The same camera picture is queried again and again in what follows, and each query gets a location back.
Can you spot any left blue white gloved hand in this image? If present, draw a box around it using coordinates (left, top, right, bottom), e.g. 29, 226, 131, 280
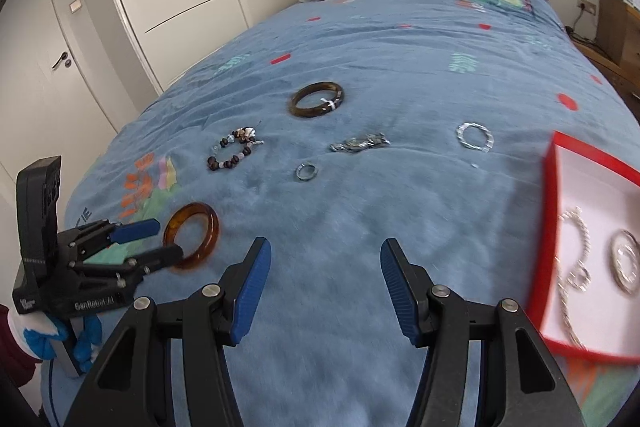
19, 311, 104, 375

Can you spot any red white jewelry box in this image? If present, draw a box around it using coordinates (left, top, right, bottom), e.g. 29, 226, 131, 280
527, 131, 639, 364

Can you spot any white door with handle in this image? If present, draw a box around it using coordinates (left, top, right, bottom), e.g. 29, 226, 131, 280
0, 0, 141, 188

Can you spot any amber translucent bangle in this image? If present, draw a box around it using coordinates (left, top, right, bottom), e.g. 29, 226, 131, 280
163, 202, 220, 271

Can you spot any brown beaded bracelet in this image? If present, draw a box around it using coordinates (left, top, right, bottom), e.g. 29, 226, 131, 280
206, 126, 266, 172

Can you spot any twisted silver hoop on blanket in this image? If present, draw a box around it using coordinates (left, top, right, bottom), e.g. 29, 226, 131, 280
456, 121, 495, 153

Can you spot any twisted silver hoop bracelet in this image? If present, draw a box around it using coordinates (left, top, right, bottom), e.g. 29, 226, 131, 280
608, 229, 640, 297

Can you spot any dark brown stone bangle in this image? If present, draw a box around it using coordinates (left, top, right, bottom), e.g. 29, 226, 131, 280
288, 81, 345, 118

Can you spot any wooden drawer chest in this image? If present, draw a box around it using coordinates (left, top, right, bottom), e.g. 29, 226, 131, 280
572, 0, 640, 117

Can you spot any blue patterned bed blanket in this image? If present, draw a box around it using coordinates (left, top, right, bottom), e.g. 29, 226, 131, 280
64, 0, 639, 426

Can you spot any wall power socket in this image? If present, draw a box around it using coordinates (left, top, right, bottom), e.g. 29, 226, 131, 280
576, 0, 597, 16

